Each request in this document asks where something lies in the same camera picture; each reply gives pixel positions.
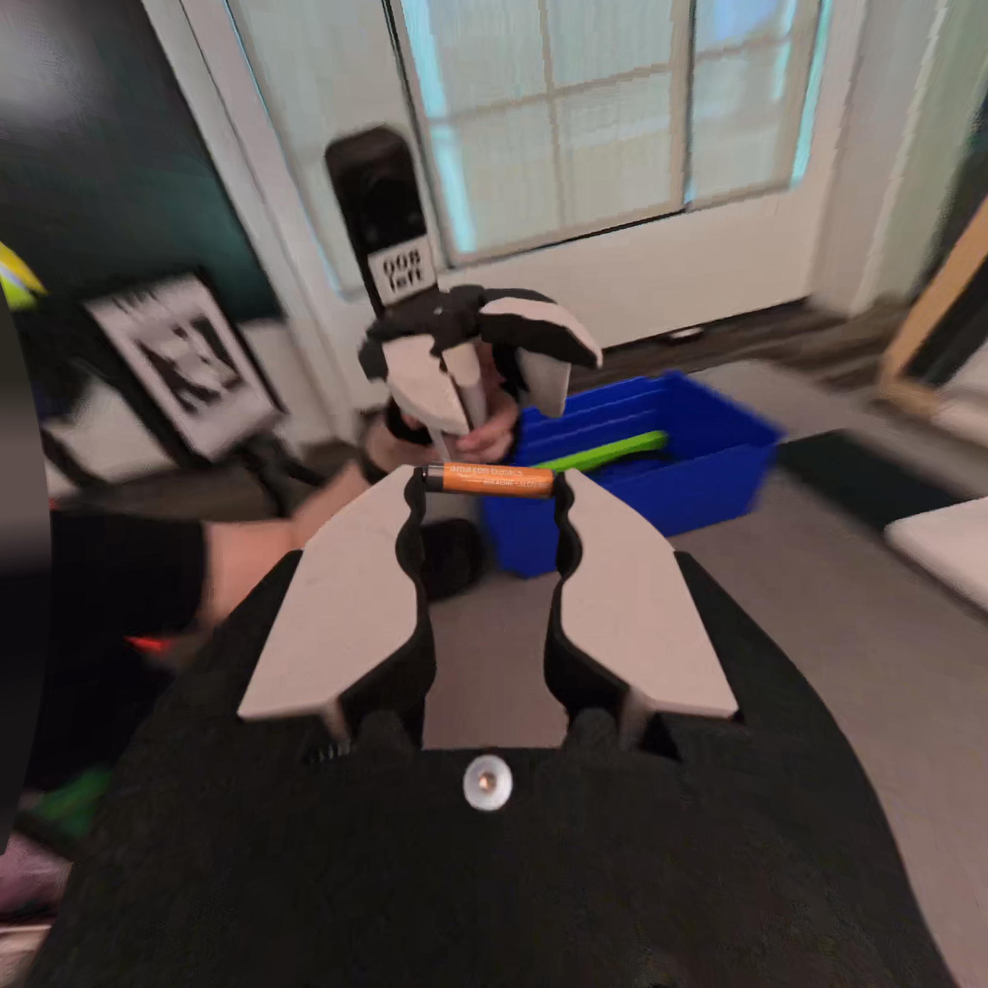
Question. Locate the person's left forearm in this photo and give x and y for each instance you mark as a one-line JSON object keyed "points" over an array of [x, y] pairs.
{"points": [[247, 563]]}

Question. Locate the lime green plastic piece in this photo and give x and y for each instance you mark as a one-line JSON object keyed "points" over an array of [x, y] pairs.
{"points": [[610, 451]]}

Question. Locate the orange battery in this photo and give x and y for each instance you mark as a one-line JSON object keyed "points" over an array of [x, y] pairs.
{"points": [[494, 480]]}

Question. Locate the white tablet stand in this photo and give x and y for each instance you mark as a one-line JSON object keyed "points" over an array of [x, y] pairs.
{"points": [[945, 548]]}

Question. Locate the blue plastic bin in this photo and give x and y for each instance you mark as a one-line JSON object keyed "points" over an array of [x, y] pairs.
{"points": [[695, 478]]}

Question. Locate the black framed board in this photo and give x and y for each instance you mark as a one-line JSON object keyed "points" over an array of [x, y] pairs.
{"points": [[185, 363]]}

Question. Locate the person's left hand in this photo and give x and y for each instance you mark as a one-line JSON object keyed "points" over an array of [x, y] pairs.
{"points": [[486, 444]]}

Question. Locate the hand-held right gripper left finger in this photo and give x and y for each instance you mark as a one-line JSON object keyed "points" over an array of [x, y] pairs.
{"points": [[339, 617]]}

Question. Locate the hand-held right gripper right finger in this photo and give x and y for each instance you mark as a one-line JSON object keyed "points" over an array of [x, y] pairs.
{"points": [[641, 625]]}

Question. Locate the large glass window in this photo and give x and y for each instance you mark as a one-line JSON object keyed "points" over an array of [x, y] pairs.
{"points": [[579, 116]]}

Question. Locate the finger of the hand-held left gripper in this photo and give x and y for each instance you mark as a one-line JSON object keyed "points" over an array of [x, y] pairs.
{"points": [[548, 378], [417, 378]]}

